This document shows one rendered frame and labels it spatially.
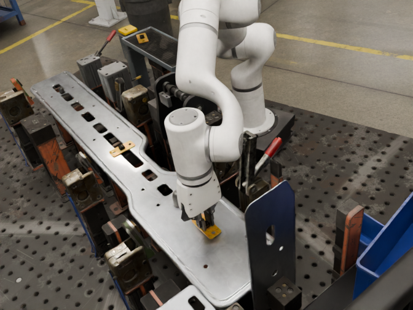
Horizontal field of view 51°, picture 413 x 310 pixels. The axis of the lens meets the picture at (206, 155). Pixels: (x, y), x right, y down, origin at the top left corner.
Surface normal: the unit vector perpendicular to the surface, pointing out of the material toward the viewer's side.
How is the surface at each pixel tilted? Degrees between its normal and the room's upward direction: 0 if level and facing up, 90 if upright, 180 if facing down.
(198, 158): 95
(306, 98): 0
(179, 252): 0
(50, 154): 90
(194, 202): 90
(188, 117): 1
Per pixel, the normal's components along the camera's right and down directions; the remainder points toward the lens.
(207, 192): 0.62, 0.45
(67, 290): -0.14, -0.76
